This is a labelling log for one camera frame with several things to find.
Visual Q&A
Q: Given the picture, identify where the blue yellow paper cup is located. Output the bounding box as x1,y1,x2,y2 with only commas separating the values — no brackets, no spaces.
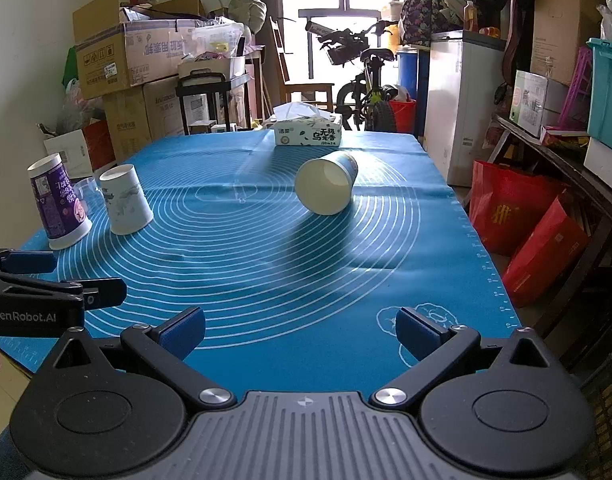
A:
294,151,358,216

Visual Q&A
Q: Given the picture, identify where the purple white paper cup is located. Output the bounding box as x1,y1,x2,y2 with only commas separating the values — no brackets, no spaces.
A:
27,153,92,250

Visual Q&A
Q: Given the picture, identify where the white patterned paper cup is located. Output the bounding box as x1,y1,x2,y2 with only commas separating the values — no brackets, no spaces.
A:
99,164,154,236

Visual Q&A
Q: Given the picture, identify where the clear plastic cup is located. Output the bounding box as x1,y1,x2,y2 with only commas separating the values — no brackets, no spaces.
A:
73,177,105,217

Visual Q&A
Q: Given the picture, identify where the white red paper bag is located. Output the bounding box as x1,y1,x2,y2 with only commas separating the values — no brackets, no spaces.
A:
44,120,115,180

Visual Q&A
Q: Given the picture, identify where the red gift bag rear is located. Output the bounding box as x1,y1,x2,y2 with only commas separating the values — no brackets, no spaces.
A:
468,160,566,256

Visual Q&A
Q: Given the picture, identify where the red gift bag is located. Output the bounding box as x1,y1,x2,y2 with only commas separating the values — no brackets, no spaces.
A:
502,190,589,309
468,160,566,256

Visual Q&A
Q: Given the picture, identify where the blue silicone baking mat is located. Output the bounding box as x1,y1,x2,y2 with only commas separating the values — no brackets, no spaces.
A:
0,128,523,402

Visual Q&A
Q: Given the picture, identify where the red gift bag front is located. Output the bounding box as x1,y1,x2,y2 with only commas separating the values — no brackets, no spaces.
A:
502,190,589,309

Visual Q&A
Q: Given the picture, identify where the dark wooden shelf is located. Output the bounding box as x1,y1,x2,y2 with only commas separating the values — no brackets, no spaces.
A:
489,114,612,308

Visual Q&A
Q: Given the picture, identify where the lower stacked cardboard box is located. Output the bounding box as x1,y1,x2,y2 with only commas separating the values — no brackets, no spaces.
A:
102,76,184,162

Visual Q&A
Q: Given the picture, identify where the large top cardboard box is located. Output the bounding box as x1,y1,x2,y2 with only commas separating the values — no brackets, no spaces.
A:
73,0,228,100

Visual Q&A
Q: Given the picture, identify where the black metal cart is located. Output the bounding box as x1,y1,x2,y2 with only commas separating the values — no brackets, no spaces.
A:
176,73,251,136

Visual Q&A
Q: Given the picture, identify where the red bucket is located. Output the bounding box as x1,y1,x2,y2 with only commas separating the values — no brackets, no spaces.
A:
388,100,417,133

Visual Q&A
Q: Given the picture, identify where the black bicycle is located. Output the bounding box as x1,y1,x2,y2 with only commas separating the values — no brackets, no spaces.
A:
305,20,412,133

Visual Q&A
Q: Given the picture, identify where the white green tissue box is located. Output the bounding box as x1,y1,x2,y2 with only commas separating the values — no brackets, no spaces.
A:
263,102,343,146

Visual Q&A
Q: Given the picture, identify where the white green carton box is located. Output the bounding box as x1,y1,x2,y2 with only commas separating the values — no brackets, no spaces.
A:
510,70,569,139

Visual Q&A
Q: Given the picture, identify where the pink plastic rack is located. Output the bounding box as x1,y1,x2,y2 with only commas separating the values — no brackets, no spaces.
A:
557,46,592,131

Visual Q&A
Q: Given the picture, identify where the wooden chair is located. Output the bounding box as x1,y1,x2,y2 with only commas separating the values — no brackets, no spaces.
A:
268,15,336,113

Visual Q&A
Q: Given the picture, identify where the clear plastic storage bin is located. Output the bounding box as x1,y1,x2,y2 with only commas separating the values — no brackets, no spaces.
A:
191,22,247,58

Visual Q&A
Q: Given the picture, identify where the white chest freezer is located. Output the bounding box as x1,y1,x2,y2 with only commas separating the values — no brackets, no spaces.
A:
424,30,505,188

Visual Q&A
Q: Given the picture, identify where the blue water barrel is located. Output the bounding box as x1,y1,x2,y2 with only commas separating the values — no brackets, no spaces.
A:
397,47,419,100

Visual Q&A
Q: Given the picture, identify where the floral fabric bag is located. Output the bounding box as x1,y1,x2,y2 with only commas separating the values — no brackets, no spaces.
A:
398,0,458,48

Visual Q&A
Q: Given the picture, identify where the orange drink bottle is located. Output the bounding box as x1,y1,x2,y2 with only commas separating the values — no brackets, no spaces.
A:
463,0,479,32

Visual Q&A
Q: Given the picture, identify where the tall brown cardboard box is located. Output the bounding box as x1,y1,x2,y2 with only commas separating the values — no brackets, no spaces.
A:
530,0,605,86

